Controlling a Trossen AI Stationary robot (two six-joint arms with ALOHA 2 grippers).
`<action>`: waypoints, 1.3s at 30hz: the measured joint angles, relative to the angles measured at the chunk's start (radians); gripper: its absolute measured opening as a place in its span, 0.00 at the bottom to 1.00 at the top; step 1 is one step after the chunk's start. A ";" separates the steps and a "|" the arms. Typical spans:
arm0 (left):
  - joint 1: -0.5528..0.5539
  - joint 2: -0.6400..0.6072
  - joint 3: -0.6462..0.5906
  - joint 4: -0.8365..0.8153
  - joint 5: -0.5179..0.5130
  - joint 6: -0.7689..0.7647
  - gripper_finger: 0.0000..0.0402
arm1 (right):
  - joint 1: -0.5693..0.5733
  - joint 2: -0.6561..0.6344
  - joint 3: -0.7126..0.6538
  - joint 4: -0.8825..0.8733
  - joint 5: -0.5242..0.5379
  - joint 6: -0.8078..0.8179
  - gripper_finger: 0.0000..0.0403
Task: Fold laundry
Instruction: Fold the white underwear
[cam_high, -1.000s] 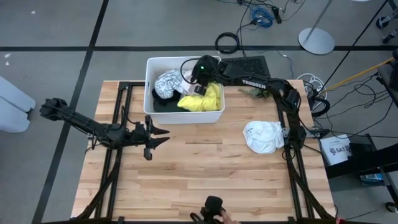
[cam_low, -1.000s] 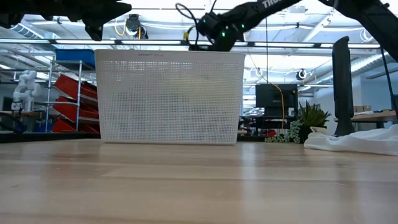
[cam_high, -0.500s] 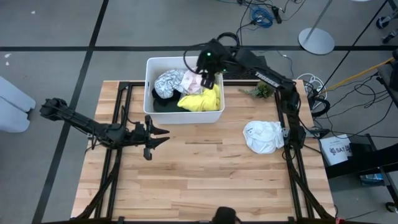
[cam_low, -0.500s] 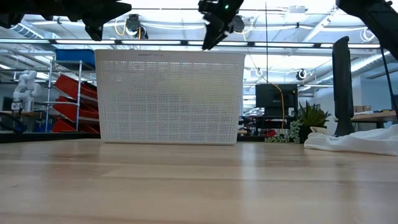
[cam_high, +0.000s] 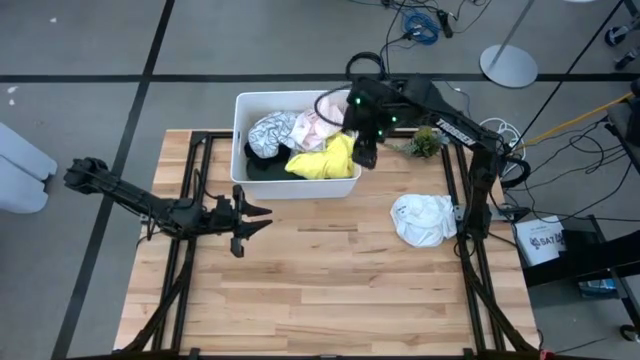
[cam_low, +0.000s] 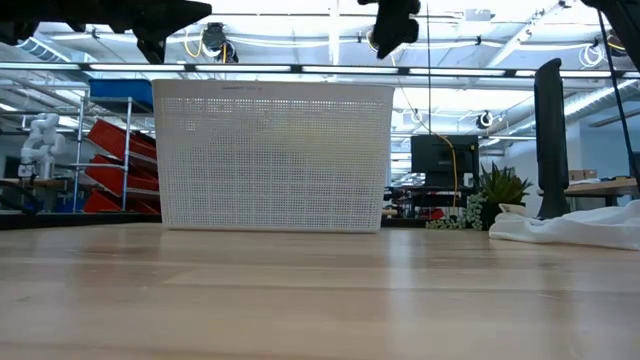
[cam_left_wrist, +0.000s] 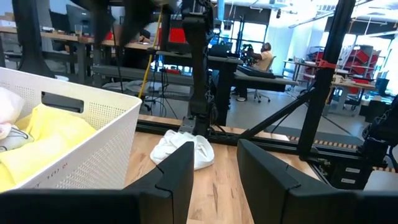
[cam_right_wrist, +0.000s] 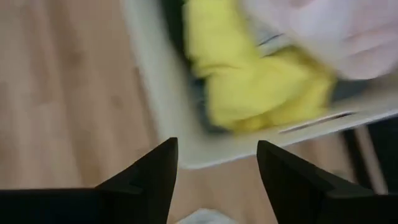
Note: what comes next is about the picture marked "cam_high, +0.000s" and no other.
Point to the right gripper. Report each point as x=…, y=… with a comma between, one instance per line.
x=372, y=110

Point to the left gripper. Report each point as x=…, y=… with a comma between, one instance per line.
x=225, y=220

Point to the dark green buttoned garment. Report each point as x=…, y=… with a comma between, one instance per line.
x=270, y=174

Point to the pale pink garment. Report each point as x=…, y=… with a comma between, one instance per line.
x=315, y=130

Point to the black garment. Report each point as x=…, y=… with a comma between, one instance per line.
x=265, y=157

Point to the yellow garment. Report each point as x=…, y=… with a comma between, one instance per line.
x=325, y=162

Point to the white black-lined patterned garment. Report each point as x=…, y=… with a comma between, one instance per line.
x=270, y=132

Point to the plain white garment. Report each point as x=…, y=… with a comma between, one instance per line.
x=422, y=220

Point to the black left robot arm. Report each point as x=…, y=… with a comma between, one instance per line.
x=140, y=202

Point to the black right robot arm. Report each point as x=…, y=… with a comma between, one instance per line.
x=475, y=145

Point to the white perforated laundry basket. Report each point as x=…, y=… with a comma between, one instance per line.
x=300, y=190

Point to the black floor mat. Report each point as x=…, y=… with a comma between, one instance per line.
x=417, y=125

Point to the small potted succulent plant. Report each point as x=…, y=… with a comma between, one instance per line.
x=424, y=142

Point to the black power strip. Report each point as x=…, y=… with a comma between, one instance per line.
x=445, y=25

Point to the grey round-base stand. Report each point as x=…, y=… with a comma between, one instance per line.
x=507, y=67

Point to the black power adapter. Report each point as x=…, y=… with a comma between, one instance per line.
x=515, y=211

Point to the thin black pole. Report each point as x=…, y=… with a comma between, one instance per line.
x=570, y=70

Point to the long yellow bar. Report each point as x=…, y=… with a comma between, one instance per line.
x=575, y=120

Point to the white labelled box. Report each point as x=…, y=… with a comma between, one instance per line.
x=540, y=242

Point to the light grey padded object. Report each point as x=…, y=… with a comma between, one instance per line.
x=22, y=170

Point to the black caster wheel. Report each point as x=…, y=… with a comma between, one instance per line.
x=627, y=60
x=617, y=35

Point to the black equipment cart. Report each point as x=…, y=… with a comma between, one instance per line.
x=590, y=255

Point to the blue packet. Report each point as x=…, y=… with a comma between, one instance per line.
x=597, y=287

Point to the black aluminium table frame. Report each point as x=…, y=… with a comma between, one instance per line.
x=215, y=134

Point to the grey metal mounting bracket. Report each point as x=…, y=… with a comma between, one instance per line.
x=459, y=214

